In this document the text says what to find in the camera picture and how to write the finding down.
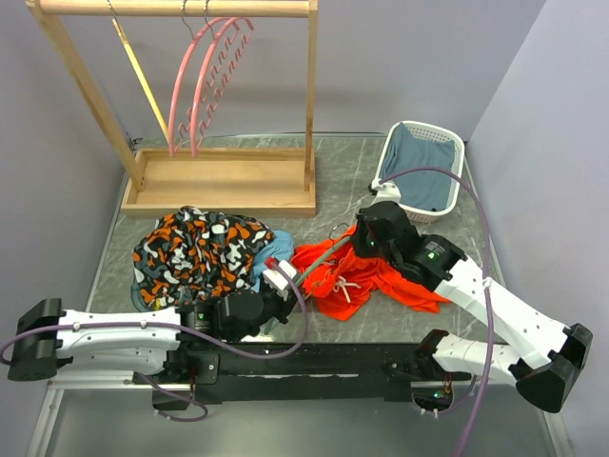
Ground orange shorts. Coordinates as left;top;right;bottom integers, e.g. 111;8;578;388
302;244;447;321

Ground green plastic hanger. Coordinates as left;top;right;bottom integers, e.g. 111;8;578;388
261;222;356;334

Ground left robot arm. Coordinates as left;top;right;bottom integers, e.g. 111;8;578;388
1;287;298;383

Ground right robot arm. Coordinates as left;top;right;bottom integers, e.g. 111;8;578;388
351;201;593;413

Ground patterned camouflage shorts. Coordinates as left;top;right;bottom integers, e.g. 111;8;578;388
132;206;275;311

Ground light blue shorts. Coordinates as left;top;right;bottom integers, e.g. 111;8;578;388
251;230;295;292

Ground left pink plastic hanger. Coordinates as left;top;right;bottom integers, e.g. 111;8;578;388
167;16;229;157

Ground pink plastic hanger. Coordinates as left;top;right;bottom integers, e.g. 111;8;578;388
189;17;254;157
167;16;229;157

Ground yellow plastic hanger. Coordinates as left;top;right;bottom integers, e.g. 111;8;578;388
112;18;168;140

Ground right pink plastic hanger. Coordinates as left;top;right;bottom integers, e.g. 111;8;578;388
189;17;254;157

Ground blue-grey cloth in basket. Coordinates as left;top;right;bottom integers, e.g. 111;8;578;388
378;123;458;212

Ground white plastic basket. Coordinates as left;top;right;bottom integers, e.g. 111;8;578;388
371;121;464;223

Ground wooden clothes rack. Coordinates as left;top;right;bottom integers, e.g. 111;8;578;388
28;1;319;217

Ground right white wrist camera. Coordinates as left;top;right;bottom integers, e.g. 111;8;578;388
368;179;402;205

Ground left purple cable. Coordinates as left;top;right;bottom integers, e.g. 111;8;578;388
0;266;309;424

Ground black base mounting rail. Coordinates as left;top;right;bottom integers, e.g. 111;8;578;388
151;340;471;405

